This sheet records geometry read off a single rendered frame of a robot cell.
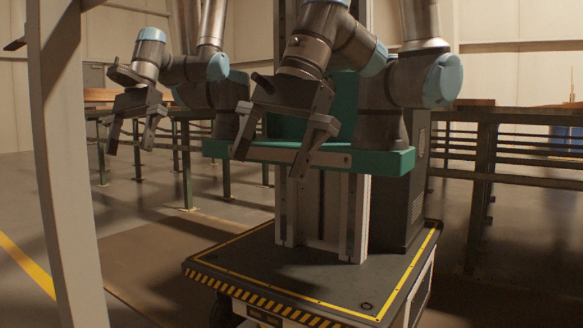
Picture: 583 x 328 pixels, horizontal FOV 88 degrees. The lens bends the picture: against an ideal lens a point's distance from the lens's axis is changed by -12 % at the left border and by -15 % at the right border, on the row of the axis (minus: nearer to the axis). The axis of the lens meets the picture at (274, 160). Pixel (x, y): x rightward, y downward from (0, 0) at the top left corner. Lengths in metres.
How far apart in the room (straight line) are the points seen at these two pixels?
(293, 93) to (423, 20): 0.37
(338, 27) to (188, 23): 0.67
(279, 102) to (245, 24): 9.98
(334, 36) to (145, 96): 0.46
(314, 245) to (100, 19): 9.43
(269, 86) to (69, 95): 0.31
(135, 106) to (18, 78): 8.40
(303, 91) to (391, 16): 7.85
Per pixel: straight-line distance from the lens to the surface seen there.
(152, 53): 0.92
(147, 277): 1.85
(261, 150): 1.01
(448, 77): 0.79
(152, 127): 0.81
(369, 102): 0.87
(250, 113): 0.60
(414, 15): 0.80
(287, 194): 1.22
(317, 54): 0.57
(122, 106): 0.89
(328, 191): 1.19
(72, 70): 0.55
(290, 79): 0.56
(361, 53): 0.65
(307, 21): 0.59
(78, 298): 0.60
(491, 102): 1.55
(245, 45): 10.38
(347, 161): 0.88
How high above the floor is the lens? 0.84
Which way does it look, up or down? 9 degrees down
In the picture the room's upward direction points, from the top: 1 degrees counter-clockwise
